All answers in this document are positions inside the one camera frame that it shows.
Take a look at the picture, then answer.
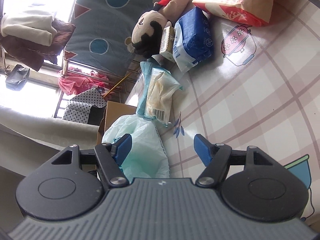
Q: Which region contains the yellow white snack bag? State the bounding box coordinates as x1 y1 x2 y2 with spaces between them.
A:
144 67 182 126

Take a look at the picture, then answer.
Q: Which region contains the teal checked cleaning cloth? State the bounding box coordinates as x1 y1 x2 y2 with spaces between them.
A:
136 58 158 116

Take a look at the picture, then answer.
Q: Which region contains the gold tissue pack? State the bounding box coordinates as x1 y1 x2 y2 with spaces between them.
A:
159 26 175 62

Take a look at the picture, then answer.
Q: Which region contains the light blue plastic bag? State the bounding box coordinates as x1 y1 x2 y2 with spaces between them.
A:
102 115 170 181

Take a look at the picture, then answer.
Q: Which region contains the brown cardboard box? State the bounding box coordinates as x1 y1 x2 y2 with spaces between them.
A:
97 101 137 145

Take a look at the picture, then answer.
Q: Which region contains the polka dot hanging cloth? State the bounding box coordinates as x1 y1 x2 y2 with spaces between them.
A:
62 88 107 126

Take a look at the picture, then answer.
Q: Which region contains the pink hanging garment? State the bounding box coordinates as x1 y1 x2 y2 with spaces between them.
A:
58 67 113 95

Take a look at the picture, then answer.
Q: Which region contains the blue white tissue pack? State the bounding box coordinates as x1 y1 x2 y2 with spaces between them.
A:
172 7 213 73

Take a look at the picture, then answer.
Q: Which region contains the blue quilt with circles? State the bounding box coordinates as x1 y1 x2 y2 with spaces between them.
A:
65 0 159 76

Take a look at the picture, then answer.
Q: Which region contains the black-haired plush doll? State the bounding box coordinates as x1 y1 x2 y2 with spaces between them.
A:
131 0 189 59

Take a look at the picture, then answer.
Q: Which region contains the yellow broom handle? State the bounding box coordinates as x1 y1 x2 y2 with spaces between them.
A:
103 73 131 99

